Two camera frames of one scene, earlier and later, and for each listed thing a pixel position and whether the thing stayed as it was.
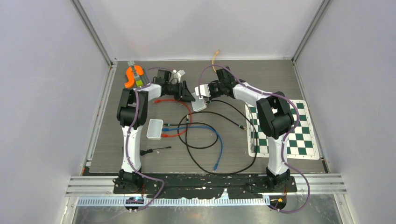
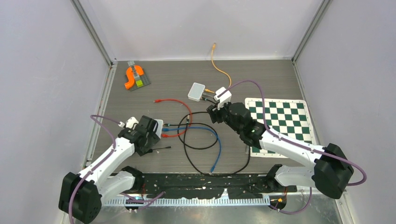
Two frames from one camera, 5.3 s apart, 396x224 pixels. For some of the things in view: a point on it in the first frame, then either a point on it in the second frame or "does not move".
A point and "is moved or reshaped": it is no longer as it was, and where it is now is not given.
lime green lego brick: x=139 y=82 does not move
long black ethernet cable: x=165 y=124 does not move
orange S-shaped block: x=130 y=82 does not move
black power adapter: x=142 y=152 does not move
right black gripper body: x=215 y=90 to x=222 y=115
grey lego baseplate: x=137 y=77 does not move
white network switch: x=154 y=129 does not move
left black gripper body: x=175 y=90 to x=152 y=139
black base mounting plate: x=205 y=185 does not move
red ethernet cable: x=164 y=135 does not move
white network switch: x=198 y=104 is moved or reshaped
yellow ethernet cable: x=216 y=53 is moved or reshaped
